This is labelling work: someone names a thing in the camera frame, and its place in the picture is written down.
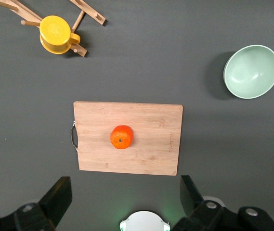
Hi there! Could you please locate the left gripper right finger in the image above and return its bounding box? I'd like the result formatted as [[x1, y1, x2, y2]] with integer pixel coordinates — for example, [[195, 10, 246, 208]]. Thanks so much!
[[172, 175, 274, 231]]

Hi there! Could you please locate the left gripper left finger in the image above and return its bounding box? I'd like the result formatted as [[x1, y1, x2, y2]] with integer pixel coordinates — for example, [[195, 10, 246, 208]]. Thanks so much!
[[0, 176, 73, 231]]

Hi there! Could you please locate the orange fruit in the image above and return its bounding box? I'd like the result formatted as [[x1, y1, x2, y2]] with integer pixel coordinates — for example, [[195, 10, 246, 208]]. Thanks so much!
[[110, 125, 134, 150]]

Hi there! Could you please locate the wooden cutting board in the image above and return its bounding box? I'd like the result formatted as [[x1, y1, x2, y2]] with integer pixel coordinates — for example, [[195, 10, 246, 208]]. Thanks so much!
[[73, 101, 183, 176]]

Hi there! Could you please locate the pale green bowl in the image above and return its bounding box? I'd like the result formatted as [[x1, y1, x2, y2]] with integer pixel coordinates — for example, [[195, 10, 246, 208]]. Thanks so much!
[[223, 44, 274, 100]]

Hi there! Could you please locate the yellow mug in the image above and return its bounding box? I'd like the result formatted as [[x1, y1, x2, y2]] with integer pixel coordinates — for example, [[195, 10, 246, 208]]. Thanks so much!
[[39, 15, 81, 55]]

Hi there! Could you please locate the wooden mug rack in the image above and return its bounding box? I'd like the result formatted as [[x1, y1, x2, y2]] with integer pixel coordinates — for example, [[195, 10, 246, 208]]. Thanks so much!
[[0, 0, 107, 58]]

